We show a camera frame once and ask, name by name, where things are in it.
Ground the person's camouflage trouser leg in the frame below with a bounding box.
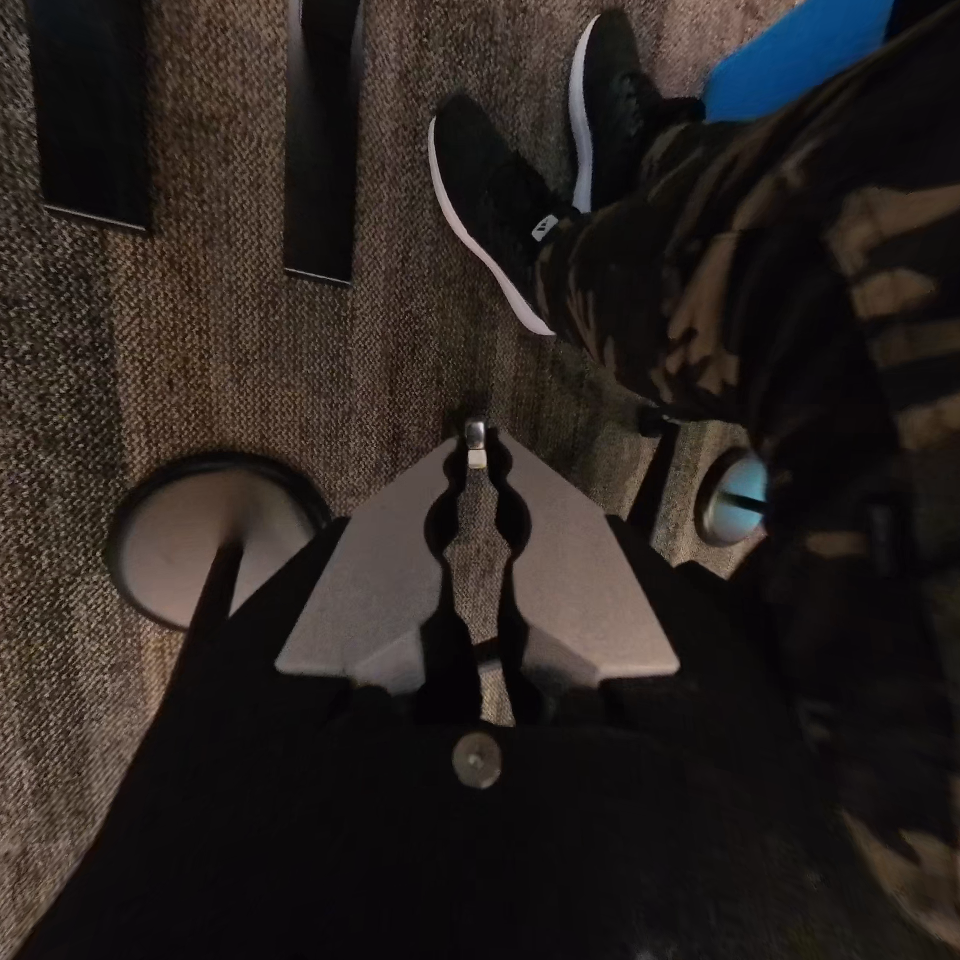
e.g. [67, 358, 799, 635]
[534, 6, 960, 960]

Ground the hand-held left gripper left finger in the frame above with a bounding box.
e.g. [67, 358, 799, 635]
[274, 435, 483, 700]

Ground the black white-soled sneaker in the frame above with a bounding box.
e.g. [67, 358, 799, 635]
[426, 92, 590, 338]
[566, 9, 708, 216]

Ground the blue flat object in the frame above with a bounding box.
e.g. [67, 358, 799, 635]
[703, 0, 895, 126]

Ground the black table leg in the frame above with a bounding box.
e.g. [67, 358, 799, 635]
[24, 0, 156, 235]
[282, 0, 366, 288]

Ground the large round pale disc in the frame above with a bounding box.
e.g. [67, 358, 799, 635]
[103, 448, 333, 633]

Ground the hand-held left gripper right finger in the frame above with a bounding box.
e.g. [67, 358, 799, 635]
[486, 433, 681, 700]

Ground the small round pale disc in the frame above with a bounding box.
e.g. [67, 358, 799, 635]
[692, 447, 772, 547]

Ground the black chair base arm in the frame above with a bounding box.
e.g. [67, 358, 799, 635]
[626, 407, 682, 530]

